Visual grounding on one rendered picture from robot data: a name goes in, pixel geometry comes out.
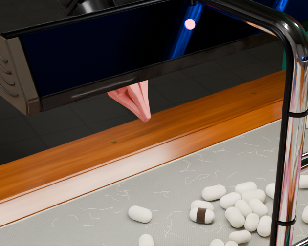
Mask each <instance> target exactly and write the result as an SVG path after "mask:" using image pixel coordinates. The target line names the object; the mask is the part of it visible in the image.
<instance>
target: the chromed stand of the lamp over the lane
mask: <svg viewBox="0 0 308 246"><path fill-rule="evenodd" d="M188 1H189V4H190V5H193V6H196V4H199V5H201V6H204V7H206V8H209V9H211V10H214V11H216V12H218V13H221V14H223V15H226V16H228V17H231V18H233V19H235V20H238V21H240V22H243V23H245V24H248V25H250V26H253V27H255V28H257V29H260V30H262V31H265V32H267V33H270V34H272V35H274V36H276V37H277V38H278V39H279V40H280V42H281V44H282V45H283V48H284V50H285V54H286V79H285V88H284V99H283V106H282V119H281V130H280V140H279V150H278V160H277V171H276V181H275V191H274V201H273V211H272V217H271V219H272V222H271V232H270V242H269V246H308V236H307V237H305V238H304V239H302V240H300V241H298V242H296V243H294V244H292V241H293V232H294V224H295V223H296V220H295V219H296V206H297V198H298V189H299V181H300V176H301V175H303V174H305V173H307V172H308V151H307V152H305V153H303V147H304V138H305V129H306V121H307V115H308V34H307V33H306V31H305V29H304V28H303V26H302V25H301V24H300V23H299V22H298V21H297V20H296V19H295V18H294V17H292V16H291V15H289V14H287V13H285V12H282V11H280V10H277V9H274V8H272V7H269V6H266V5H264V4H261V3H258V2H256V1H253V0H188Z"/></svg>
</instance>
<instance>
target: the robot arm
mask: <svg viewBox="0 0 308 246"><path fill-rule="evenodd" d="M56 1H57V3H58V5H59V7H60V9H62V10H63V12H64V14H65V16H77V15H81V14H85V13H89V12H94V11H98V10H102V9H107V8H111V7H115V6H120V5H123V4H128V3H132V2H136V1H141V0H56ZM107 94H108V95H109V96H110V97H111V98H113V99H114V100H116V101H117V102H119V103H120V104H122V105H123V106H125V107H126V108H128V109H129V110H130V111H132V112H133V113H134V114H135V115H136V116H137V117H138V118H140V119H141V120H142V121H143V122H147V121H148V120H149V119H150V118H151V115H150V108H149V101H148V80H146V81H143V82H139V83H136V84H133V85H129V86H126V87H123V88H119V89H116V90H113V91H110V92H107Z"/></svg>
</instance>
